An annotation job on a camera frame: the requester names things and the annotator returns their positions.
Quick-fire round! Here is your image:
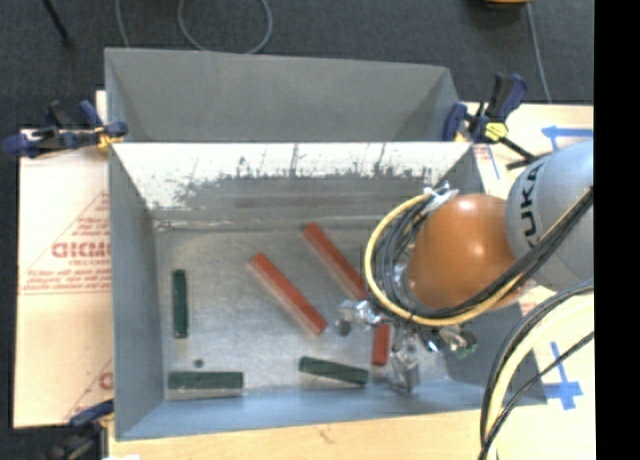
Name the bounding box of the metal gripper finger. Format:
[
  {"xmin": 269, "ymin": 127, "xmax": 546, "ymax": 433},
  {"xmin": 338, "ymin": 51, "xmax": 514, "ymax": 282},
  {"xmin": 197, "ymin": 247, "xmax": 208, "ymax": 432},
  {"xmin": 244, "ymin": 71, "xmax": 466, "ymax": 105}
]
[
  {"xmin": 337, "ymin": 299, "xmax": 386, "ymax": 326},
  {"xmin": 388, "ymin": 342, "xmax": 422, "ymax": 394}
]

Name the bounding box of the red-brown flat block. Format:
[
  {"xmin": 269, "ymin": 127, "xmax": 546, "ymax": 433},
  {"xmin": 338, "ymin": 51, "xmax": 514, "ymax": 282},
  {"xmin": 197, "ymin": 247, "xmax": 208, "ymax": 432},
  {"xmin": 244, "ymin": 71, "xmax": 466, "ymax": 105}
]
[
  {"xmin": 246, "ymin": 252, "xmax": 330, "ymax": 337},
  {"xmin": 370, "ymin": 322, "xmax": 392, "ymax": 368},
  {"xmin": 301, "ymin": 221, "xmax": 371, "ymax": 302}
]

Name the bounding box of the grey metal bin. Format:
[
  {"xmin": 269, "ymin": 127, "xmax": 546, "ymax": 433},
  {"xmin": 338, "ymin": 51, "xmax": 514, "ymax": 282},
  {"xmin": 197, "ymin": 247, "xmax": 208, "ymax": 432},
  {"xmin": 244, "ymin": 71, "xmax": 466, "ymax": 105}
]
[{"xmin": 103, "ymin": 46, "xmax": 547, "ymax": 442}]

